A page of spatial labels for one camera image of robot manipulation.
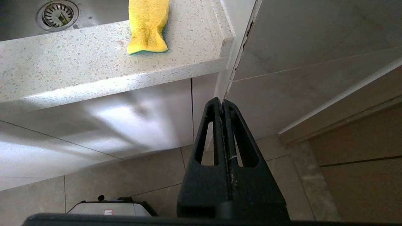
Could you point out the white cabinet door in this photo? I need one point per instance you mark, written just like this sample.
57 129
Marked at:
125 119
47 157

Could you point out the round metal drain strainer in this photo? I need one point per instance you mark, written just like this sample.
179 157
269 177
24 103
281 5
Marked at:
58 14

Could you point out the white baseboard strip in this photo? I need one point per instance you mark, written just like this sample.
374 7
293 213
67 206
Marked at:
345 95

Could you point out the narrow white cabinet panel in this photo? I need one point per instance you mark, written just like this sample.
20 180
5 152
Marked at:
201 94

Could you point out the yellow sponge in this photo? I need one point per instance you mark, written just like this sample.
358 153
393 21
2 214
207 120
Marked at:
147 25

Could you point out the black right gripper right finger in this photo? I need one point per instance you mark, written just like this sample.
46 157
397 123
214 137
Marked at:
257 188

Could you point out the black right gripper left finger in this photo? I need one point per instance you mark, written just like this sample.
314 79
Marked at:
201 188

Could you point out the stainless steel sink basin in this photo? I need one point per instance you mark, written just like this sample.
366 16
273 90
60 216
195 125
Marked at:
103 12

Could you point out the grey robot base chassis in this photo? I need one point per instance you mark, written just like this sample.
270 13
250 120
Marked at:
110 208

